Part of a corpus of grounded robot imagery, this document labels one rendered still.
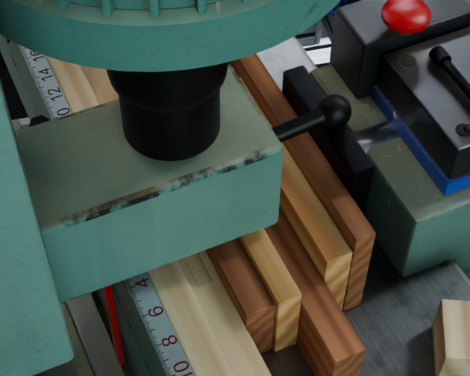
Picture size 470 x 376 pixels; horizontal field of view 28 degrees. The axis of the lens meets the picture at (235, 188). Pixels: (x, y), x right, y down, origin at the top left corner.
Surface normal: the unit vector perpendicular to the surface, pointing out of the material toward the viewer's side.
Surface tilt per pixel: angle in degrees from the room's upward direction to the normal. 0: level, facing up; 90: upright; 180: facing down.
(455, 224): 90
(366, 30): 0
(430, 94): 0
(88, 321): 0
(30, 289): 90
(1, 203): 90
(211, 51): 90
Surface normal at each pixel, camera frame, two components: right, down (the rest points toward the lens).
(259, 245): 0.00, -0.62
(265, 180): 0.41, 0.72
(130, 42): -0.03, 0.79
